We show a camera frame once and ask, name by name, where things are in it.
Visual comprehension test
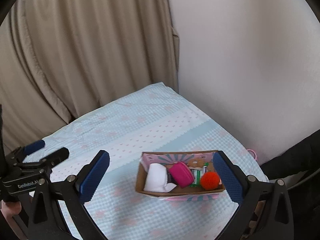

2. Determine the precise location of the orange fluffy pompom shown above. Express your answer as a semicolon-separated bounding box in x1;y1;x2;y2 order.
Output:
200;172;220;191

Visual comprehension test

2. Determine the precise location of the green wet wipes pack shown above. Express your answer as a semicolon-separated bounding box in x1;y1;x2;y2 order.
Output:
189;163;209;187

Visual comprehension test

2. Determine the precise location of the brown plush bear toy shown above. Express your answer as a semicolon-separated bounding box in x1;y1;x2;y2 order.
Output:
187;158;206;170

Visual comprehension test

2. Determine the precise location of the magenta zipper pouch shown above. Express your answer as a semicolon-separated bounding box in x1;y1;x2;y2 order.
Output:
168;162;194;189

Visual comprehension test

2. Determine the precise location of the white cloth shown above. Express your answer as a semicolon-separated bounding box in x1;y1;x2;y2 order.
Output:
144;163;177;193

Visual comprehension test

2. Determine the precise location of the person's left hand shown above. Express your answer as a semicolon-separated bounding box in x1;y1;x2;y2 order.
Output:
1;200;22;218

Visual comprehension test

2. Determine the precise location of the pink teal cardboard box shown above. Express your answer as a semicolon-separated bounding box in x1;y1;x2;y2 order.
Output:
135;150;225;201

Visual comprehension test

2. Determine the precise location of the beige curtain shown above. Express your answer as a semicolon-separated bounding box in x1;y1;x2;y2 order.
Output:
1;0;179;152

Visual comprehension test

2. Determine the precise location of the light blue patterned bedsheet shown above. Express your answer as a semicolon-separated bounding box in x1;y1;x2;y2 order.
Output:
26;83;267;239

